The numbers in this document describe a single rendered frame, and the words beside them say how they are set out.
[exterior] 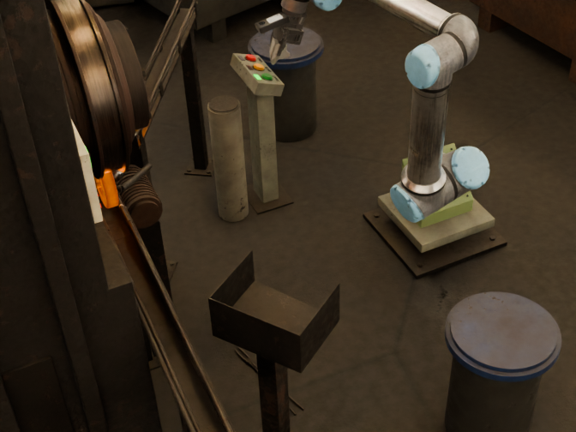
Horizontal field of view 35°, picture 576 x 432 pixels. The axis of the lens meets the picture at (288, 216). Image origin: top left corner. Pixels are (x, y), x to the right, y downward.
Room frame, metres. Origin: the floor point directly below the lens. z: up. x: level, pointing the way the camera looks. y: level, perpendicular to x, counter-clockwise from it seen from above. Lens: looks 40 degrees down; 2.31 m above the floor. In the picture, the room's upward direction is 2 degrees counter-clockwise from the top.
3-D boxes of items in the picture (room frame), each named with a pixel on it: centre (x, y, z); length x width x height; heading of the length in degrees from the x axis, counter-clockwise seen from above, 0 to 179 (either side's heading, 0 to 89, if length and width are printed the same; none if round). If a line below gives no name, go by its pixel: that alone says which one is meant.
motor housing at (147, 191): (2.32, 0.50, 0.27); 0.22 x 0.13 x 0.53; 23
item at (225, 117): (2.78, 0.22, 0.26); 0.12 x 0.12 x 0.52
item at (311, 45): (3.38, -0.02, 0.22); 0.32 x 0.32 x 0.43
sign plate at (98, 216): (1.61, 0.46, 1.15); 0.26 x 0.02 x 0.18; 23
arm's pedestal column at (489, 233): (2.62, -0.56, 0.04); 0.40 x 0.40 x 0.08; 24
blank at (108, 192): (1.97, 0.50, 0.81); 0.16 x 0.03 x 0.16; 23
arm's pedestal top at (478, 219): (2.62, -0.56, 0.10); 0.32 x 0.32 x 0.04; 24
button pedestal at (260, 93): (2.88, 0.09, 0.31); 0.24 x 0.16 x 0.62; 23
